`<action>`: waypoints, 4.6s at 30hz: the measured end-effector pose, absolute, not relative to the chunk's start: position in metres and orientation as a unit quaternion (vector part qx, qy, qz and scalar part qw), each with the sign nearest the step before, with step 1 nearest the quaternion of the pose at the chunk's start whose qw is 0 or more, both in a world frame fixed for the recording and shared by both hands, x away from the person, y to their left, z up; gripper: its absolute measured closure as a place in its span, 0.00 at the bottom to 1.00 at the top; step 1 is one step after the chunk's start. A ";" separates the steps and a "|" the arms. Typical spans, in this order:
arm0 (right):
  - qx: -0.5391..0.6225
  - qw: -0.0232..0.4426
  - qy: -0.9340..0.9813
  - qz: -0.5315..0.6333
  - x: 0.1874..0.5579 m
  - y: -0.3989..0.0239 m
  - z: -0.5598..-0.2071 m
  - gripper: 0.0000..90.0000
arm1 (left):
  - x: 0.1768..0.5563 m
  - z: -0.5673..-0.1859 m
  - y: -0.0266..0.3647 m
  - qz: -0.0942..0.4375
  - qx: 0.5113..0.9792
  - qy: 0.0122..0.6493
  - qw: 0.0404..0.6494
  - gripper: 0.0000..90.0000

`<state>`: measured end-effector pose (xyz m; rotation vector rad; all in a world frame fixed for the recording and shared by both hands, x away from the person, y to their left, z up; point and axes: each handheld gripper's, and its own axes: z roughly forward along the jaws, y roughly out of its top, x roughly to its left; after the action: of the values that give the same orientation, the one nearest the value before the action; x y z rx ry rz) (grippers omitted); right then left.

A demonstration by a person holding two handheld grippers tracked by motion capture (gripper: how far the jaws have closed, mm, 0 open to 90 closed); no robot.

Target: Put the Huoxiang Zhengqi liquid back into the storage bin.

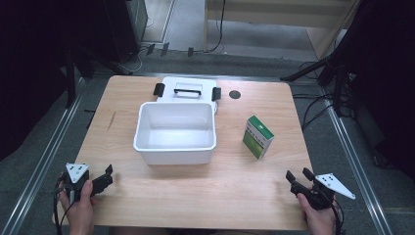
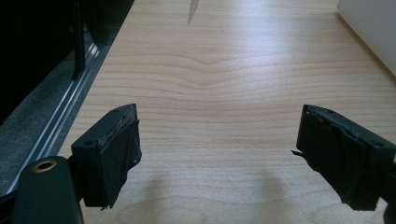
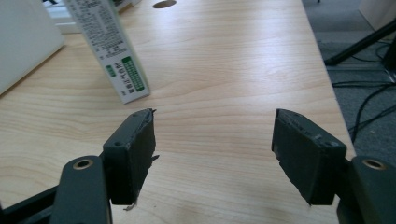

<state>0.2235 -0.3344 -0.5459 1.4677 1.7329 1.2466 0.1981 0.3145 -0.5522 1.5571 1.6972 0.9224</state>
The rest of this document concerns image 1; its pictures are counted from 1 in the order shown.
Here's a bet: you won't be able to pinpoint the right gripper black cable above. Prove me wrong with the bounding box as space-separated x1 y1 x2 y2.
331 198 346 235

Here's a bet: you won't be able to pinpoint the black hanging cable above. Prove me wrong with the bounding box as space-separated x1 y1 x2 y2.
207 0 227 54

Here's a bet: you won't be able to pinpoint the black tripod stand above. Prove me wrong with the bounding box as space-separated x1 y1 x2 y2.
279 45 356 118

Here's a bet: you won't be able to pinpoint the white plastic storage box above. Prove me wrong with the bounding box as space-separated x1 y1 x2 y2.
132 101 218 166

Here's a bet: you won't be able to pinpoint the black floor cables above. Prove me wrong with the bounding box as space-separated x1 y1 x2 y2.
291 60 356 132

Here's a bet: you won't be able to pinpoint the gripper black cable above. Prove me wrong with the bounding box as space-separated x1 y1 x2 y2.
331 198 346 235
52 174 76 235

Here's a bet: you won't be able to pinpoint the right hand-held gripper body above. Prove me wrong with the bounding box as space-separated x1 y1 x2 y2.
290 172 357 211

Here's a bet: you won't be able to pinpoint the metal floor rail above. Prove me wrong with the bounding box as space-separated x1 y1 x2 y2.
321 89 394 235
0 77 87 235

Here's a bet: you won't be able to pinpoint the person's left hand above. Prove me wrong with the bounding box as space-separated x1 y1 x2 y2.
58 179 97 226

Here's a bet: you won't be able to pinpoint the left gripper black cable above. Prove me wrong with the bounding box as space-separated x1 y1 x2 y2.
52 174 76 235

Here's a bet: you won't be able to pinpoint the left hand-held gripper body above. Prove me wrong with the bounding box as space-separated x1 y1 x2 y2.
60 162 106 204

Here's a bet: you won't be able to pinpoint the black metal stand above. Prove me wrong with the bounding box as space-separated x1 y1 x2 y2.
64 48 96 110

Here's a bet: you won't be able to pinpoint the light wooden bench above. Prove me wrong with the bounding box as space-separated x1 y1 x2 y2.
203 0 361 61

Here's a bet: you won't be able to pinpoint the white floor cable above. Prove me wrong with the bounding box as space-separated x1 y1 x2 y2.
125 15 155 74

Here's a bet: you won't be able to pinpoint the person's right hand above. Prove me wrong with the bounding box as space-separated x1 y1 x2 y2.
296 192 338 229

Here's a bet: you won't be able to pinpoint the black cabinet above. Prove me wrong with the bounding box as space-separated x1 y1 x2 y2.
103 0 149 65

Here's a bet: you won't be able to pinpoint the white lid with black handle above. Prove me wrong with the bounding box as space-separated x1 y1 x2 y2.
153 75 222 116

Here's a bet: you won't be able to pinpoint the dark curtain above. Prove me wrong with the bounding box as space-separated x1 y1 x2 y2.
0 0 111 163
339 0 415 182

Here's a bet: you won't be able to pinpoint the green and white carton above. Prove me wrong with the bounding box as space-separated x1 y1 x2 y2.
242 115 275 161

